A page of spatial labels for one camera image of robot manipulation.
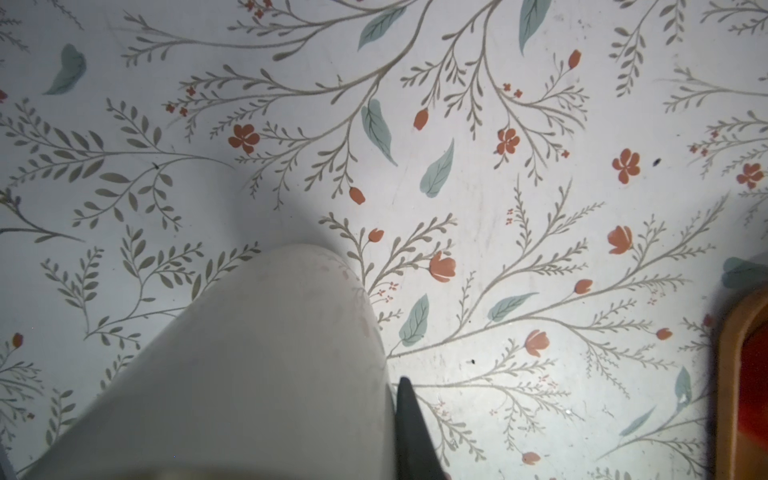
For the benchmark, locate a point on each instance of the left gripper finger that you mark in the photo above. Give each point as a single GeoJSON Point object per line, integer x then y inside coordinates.
{"type": "Point", "coordinates": [415, 453]}

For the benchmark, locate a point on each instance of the white mug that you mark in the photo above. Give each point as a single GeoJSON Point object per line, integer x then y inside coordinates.
{"type": "Point", "coordinates": [277, 372]}

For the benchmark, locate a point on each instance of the red mug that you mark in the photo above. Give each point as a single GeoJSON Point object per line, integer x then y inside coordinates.
{"type": "Point", "coordinates": [752, 403]}

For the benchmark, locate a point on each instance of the orange plastic tray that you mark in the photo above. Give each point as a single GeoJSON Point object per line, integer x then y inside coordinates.
{"type": "Point", "coordinates": [736, 456]}

